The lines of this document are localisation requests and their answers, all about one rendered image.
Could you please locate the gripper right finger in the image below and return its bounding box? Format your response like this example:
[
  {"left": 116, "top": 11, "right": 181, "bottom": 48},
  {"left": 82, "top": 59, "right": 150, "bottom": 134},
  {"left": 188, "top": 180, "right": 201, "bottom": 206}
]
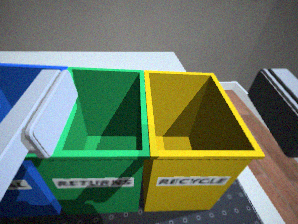
[{"left": 248, "top": 69, "right": 298, "bottom": 158}]

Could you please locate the blue open bin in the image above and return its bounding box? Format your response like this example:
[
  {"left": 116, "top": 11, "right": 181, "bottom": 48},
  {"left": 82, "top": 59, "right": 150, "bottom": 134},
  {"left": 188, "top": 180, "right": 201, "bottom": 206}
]
[{"left": 0, "top": 63, "right": 68, "bottom": 218}]

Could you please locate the dark grey perforated base plate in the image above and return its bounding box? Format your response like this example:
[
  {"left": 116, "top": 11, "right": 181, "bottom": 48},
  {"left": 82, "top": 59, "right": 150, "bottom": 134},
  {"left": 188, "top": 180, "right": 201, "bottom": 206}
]
[{"left": 0, "top": 173, "right": 264, "bottom": 224}]

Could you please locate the green bin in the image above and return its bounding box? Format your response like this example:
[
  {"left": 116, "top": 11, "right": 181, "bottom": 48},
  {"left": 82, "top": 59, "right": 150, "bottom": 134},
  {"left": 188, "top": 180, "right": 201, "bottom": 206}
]
[{"left": 24, "top": 67, "right": 150, "bottom": 215}]

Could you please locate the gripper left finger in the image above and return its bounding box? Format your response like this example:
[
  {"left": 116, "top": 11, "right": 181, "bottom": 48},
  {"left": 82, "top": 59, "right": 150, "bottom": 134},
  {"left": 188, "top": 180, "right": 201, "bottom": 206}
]
[{"left": 0, "top": 70, "right": 78, "bottom": 201}]

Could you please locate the yellow recycle bin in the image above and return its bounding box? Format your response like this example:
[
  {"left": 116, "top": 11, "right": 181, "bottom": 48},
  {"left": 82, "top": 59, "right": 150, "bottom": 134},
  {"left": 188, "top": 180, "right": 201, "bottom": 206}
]
[{"left": 143, "top": 70, "right": 265, "bottom": 212}]

